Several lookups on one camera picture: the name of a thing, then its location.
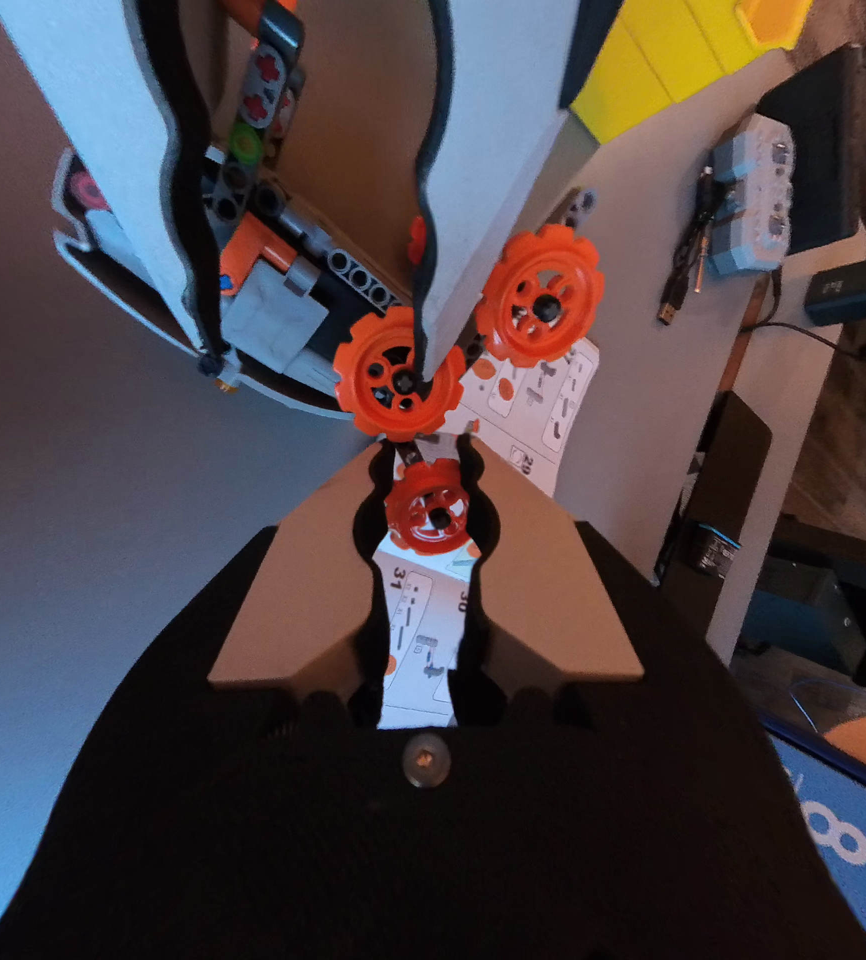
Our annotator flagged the black usb cable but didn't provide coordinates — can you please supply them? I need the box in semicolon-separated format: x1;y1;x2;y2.
656;166;723;329

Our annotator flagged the black bar-shaped device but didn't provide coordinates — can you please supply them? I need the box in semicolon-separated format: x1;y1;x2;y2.
802;249;866;329

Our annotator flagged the black case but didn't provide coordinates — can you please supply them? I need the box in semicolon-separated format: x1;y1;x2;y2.
759;45;866;258

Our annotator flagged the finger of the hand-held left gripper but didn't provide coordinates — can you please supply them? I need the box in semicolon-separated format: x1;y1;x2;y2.
410;0;583;385
0;0;226;363

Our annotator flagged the grey bracket with orange wheels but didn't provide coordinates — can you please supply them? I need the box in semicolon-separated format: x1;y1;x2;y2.
330;303;474;558

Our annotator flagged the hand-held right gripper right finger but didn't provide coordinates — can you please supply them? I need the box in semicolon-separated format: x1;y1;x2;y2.
454;437;646;727

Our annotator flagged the black power adapter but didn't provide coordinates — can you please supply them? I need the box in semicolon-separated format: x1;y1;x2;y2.
690;519;743;577

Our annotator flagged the blue toy kit box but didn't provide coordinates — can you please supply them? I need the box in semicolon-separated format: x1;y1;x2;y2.
763;712;866;960

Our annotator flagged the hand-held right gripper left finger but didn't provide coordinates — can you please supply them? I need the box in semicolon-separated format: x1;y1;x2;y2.
206;444;389;727

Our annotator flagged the open white instruction booklet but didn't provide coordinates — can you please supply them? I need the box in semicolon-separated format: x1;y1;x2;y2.
373;337;603;729

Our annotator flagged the grey orange brick robot model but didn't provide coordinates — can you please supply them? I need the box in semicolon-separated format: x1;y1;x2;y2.
52;0;607;421

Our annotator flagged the yellow plastic bin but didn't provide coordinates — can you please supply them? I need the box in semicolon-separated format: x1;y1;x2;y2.
569;0;817;145

